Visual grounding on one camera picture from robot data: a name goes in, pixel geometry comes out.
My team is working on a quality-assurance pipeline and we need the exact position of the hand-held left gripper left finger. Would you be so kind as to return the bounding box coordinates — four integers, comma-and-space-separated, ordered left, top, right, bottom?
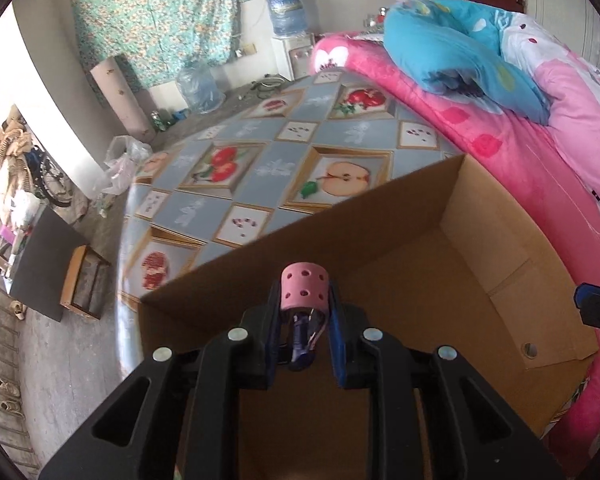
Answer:
39, 280, 284, 480

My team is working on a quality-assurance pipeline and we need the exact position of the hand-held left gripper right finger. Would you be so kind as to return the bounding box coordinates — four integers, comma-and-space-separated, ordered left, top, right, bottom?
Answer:
329, 282, 566, 480

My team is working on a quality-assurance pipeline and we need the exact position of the pink perforated cylinder charm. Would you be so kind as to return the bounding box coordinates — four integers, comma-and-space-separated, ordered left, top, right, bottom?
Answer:
280, 262, 331, 372

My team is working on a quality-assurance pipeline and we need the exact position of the brown cardboard box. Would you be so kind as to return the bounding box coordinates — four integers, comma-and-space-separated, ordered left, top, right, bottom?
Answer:
139, 154, 600, 480

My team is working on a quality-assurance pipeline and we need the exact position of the hot pink floral blanket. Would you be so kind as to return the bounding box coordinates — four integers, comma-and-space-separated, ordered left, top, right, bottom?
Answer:
311, 10, 600, 461

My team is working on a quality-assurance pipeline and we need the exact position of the fruit print tablecloth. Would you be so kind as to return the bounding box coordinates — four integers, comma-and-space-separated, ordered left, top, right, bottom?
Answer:
114, 69, 467, 376

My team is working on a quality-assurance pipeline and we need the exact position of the wooden crate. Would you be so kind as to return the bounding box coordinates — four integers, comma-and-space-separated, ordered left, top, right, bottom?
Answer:
60, 245, 112, 320

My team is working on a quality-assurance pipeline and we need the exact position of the crumpled clear plastic bag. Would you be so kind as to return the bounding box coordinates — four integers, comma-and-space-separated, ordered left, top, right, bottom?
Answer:
92, 135, 153, 196

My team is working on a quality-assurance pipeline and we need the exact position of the black low table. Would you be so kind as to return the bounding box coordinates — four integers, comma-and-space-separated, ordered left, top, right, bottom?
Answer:
7, 205, 91, 323

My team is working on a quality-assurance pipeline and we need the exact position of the clear empty water jug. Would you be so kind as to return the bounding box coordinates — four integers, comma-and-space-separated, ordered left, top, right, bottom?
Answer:
176, 62, 226, 115

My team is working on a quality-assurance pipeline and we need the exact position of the wheelchair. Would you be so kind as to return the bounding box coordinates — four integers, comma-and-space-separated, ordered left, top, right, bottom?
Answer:
27, 145, 73, 208

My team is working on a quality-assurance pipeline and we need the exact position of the white water dispenser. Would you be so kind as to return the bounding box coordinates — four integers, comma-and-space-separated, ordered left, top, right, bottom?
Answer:
272, 32, 316, 81

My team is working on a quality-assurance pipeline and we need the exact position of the beige cardboard roll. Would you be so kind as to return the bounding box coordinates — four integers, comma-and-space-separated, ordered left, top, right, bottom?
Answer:
90, 55, 156, 141

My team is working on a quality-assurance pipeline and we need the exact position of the white panelled cabinet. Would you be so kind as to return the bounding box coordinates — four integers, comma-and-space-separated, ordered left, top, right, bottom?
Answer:
522, 0, 600, 83

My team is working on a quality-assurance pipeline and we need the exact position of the blue and pink cartoon quilt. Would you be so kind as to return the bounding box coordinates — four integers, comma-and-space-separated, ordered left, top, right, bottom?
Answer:
382, 0, 600, 191

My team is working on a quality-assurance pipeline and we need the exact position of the beige clothes pile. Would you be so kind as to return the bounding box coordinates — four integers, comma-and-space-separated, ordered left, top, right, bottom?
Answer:
0, 105, 36, 181

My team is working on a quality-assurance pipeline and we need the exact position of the green floral hanging cloth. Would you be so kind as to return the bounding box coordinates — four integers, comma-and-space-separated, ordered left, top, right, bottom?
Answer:
70, 0, 253, 106

